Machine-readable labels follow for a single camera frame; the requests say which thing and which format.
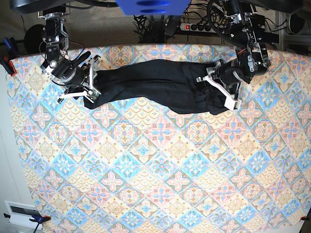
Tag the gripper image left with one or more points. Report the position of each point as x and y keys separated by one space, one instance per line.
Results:
x=65 y=66

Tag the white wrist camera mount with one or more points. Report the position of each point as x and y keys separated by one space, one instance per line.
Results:
x=81 y=82
x=232 y=101

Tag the black t-shirt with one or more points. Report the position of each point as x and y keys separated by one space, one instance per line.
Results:
x=169 y=83

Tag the blue clamp lower left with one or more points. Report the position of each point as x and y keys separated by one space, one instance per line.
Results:
x=39 y=219

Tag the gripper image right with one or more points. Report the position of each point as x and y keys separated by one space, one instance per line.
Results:
x=227 y=74

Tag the orange clamp lower right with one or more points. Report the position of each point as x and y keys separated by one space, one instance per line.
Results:
x=305 y=218

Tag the patterned tablecloth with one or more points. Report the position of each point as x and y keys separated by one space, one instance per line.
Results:
x=134 y=166

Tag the white wall vent box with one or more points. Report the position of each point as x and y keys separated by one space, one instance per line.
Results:
x=20 y=214

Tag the black round speaker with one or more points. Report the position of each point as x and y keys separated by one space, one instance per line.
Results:
x=33 y=41

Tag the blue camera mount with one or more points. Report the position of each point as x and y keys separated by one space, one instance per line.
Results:
x=153 y=7

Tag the white power strip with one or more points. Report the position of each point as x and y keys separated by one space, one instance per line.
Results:
x=193 y=27

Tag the red black clamp upper left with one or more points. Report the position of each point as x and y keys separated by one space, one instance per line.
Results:
x=5 y=60

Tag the white round device upper right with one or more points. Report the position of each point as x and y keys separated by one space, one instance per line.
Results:
x=296 y=23

